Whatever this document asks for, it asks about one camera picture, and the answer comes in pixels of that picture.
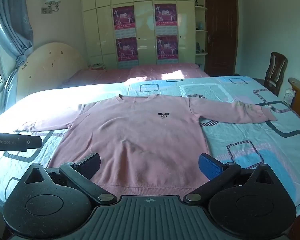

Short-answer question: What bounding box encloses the dark wooden chair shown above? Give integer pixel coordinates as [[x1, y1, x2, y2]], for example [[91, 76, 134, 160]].
[[264, 52, 288, 95]]

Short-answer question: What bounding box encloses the cream round headboard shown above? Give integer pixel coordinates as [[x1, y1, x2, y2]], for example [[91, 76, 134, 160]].
[[16, 42, 88, 102]]

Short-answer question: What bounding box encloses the blue patterned bed sheet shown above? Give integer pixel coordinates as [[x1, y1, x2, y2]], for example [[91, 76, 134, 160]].
[[0, 76, 300, 215]]

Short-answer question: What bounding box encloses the pink wall poster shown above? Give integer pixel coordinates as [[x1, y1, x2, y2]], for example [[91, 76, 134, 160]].
[[154, 4, 177, 35], [112, 6, 135, 37], [116, 37, 138, 62], [156, 35, 178, 60]]

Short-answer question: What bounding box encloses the blue curtain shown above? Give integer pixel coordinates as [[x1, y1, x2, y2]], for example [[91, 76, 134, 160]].
[[0, 0, 34, 100]]

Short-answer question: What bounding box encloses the white corner shelf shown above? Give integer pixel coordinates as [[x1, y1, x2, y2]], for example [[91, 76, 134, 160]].
[[194, 0, 208, 55]]

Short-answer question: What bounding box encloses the wall lamp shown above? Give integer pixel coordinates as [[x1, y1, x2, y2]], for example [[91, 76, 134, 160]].
[[41, 0, 61, 14]]

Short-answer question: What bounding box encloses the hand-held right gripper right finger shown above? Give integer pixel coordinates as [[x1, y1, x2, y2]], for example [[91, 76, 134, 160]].
[[183, 153, 277, 205]]

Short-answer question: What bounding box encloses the pink sweatshirt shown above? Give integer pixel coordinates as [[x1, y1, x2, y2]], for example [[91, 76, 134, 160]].
[[14, 94, 278, 197]]

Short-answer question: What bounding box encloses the dark wooden door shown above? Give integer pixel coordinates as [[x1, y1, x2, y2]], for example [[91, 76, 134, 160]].
[[204, 0, 239, 77]]

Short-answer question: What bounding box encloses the pink bed sheet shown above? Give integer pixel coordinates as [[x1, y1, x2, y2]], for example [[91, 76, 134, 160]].
[[62, 63, 210, 88]]

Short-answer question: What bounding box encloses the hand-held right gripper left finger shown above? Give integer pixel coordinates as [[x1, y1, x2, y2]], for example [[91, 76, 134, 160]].
[[22, 152, 118, 205]]

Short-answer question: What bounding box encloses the cream wardrobe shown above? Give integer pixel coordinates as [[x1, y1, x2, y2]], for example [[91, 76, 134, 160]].
[[80, 0, 208, 69]]

